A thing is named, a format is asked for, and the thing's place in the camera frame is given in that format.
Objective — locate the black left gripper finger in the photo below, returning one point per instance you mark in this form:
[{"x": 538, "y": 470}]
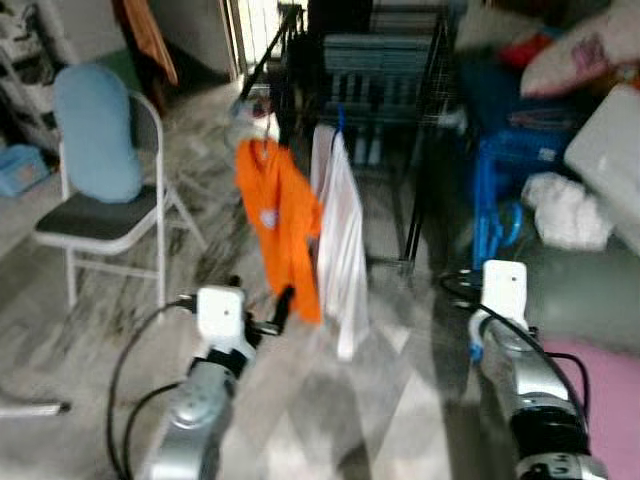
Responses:
[
  {"x": 283, "y": 305},
  {"x": 233, "y": 284}
]

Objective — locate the blue plastic hanger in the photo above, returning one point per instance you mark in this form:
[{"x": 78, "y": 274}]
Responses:
[{"x": 483, "y": 200}]

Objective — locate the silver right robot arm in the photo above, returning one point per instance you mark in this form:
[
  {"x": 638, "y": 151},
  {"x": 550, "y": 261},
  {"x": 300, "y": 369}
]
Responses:
[{"x": 535, "y": 390}]

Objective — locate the orange shirt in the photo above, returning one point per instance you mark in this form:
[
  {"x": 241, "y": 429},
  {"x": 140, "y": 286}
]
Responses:
[{"x": 280, "y": 220}]

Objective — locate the white shirt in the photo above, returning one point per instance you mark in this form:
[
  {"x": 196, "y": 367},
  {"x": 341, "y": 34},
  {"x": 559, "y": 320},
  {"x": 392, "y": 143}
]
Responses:
[{"x": 345, "y": 250}]

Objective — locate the white grey folding chair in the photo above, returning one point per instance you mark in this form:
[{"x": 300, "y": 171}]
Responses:
[{"x": 95, "y": 220}]

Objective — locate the blue cushion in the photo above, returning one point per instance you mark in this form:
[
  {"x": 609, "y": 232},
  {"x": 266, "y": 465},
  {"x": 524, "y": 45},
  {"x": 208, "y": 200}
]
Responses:
[{"x": 95, "y": 130}]

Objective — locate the blue plastic bin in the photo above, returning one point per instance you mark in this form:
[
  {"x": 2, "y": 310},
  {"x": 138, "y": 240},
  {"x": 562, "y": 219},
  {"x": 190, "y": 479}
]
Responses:
[{"x": 22, "y": 170}]

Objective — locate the green leather sofa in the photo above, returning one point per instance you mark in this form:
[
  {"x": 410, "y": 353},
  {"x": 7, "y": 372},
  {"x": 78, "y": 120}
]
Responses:
[{"x": 590, "y": 290}]

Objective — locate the white plastic storage box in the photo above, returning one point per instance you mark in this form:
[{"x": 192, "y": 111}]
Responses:
[{"x": 615, "y": 160}]

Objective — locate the black metal drying rack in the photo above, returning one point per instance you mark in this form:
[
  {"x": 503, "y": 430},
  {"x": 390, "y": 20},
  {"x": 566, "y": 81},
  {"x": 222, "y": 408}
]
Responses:
[{"x": 380, "y": 70}]

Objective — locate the hanging orange cloth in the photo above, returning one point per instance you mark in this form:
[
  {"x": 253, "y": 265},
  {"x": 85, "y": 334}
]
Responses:
[{"x": 150, "y": 40}]

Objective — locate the pink mat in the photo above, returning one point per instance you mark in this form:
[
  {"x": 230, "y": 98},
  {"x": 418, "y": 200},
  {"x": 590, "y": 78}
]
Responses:
[{"x": 605, "y": 410}]

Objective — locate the crumpled white cloth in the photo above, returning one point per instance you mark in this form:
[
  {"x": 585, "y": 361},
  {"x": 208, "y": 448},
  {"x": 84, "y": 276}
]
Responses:
[{"x": 565, "y": 210}]

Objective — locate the blue suitcase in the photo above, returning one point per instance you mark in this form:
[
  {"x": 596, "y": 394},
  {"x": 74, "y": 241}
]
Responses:
[{"x": 530, "y": 140}]

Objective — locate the grey shelf rack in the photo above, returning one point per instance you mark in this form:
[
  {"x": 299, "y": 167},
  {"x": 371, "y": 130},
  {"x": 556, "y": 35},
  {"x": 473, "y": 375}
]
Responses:
[{"x": 25, "y": 60}]

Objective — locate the white pink rabbit pillow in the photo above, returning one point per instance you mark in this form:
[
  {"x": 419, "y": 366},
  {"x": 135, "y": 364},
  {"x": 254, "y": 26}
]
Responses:
[{"x": 580, "y": 55}]

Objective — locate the red orange cloth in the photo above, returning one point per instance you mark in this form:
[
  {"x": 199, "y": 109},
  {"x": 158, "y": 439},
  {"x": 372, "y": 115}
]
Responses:
[{"x": 525, "y": 50}]

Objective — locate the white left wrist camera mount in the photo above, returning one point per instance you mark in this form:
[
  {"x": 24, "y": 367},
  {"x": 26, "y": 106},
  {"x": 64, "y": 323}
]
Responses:
[{"x": 220, "y": 312}]

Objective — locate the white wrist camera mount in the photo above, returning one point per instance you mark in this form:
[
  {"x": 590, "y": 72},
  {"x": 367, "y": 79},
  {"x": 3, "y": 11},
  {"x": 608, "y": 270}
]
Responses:
[
  {"x": 505, "y": 290},
  {"x": 220, "y": 312}
]

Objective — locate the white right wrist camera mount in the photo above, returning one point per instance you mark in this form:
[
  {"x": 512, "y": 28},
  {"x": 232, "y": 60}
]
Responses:
[{"x": 505, "y": 290}]

